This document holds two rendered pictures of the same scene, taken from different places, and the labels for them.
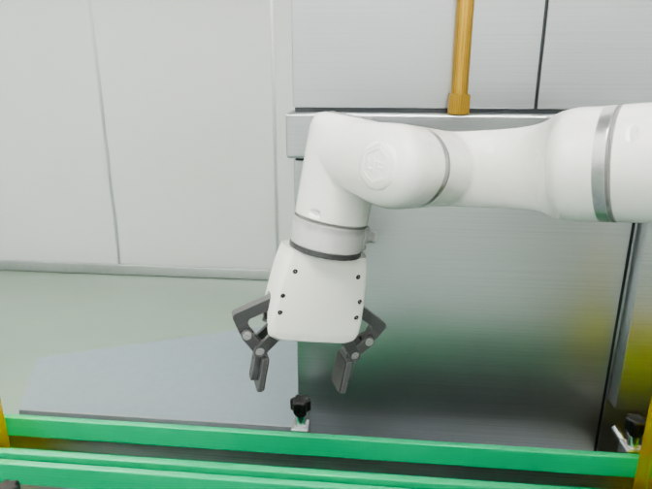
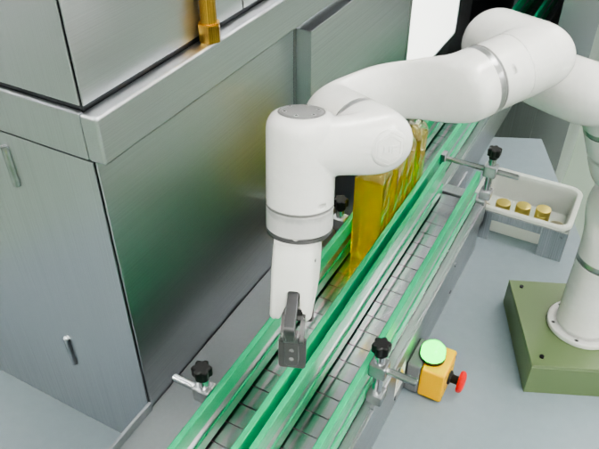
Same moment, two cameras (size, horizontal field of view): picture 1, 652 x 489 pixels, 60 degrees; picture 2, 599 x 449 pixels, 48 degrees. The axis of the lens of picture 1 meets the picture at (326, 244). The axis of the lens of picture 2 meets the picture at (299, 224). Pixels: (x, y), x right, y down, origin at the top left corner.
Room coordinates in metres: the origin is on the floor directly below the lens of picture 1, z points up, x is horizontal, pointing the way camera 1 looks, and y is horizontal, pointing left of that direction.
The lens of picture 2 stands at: (0.33, 0.54, 1.74)
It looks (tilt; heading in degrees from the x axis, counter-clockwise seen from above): 39 degrees down; 292
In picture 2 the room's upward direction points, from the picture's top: straight up
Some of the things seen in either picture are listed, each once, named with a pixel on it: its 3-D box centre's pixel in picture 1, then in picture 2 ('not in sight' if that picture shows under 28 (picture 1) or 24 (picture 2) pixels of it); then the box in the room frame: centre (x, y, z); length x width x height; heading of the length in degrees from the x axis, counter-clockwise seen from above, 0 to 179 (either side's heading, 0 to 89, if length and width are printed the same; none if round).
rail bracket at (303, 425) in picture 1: (303, 430); (193, 390); (0.71, 0.03, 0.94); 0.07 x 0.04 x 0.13; 174
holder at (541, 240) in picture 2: not in sight; (511, 209); (0.34, -0.81, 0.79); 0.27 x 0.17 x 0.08; 174
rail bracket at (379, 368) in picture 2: not in sight; (393, 379); (0.44, -0.10, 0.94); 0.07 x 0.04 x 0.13; 174
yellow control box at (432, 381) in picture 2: not in sight; (430, 371); (0.41, -0.27, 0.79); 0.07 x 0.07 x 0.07; 84
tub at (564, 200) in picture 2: not in sight; (523, 210); (0.32, -0.81, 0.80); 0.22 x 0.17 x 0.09; 174
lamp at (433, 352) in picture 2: not in sight; (433, 351); (0.41, -0.27, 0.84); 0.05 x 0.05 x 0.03
